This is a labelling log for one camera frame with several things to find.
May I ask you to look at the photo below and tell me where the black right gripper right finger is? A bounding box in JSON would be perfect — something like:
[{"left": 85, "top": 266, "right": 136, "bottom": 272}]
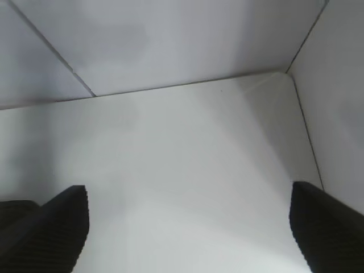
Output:
[{"left": 289, "top": 181, "right": 364, "bottom": 273}]

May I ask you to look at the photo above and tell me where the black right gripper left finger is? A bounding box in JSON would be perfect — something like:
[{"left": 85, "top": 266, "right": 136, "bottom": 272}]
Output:
[{"left": 0, "top": 184, "right": 90, "bottom": 273}]

